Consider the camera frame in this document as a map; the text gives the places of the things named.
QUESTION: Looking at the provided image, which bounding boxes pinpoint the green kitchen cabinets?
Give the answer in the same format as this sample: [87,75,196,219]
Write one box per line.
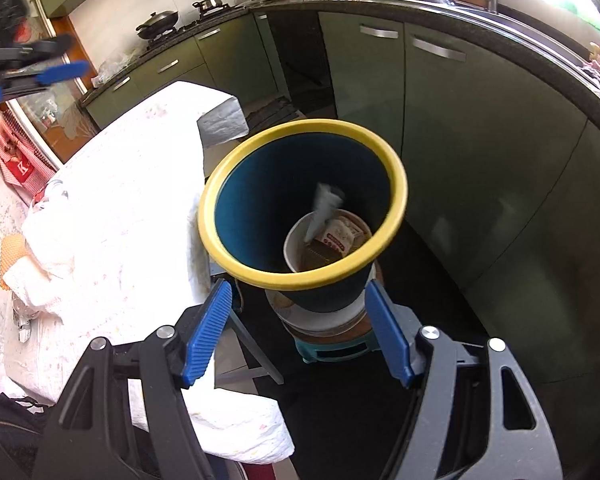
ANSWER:
[78,8,600,411]

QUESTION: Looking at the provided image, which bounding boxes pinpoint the white plastic bag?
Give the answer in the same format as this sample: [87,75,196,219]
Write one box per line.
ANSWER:
[91,48,143,88]

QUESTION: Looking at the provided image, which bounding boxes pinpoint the teal stool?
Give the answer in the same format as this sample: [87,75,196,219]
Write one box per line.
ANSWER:
[294,332,380,363]

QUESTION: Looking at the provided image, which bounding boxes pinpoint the black wok with lid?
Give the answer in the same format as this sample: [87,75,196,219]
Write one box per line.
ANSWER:
[135,11,178,41]

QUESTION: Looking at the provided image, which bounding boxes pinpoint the white paper cup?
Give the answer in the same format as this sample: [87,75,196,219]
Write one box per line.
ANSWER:
[283,209,372,272]

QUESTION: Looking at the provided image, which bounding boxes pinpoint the snack packet in bin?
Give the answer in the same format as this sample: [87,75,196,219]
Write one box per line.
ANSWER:
[314,216,365,257]

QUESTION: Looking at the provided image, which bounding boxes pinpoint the blue bin with yellow rim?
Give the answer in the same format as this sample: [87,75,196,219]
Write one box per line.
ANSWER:
[197,119,407,313]

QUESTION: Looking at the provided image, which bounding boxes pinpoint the white floral tablecloth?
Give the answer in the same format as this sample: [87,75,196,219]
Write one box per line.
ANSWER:
[0,80,297,465]

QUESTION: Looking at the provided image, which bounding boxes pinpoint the small steel pot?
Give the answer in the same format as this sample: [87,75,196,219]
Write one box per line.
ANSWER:
[192,0,225,14]

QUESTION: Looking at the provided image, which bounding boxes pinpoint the crumpled white paper scrap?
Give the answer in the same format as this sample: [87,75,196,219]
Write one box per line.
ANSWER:
[303,183,344,244]

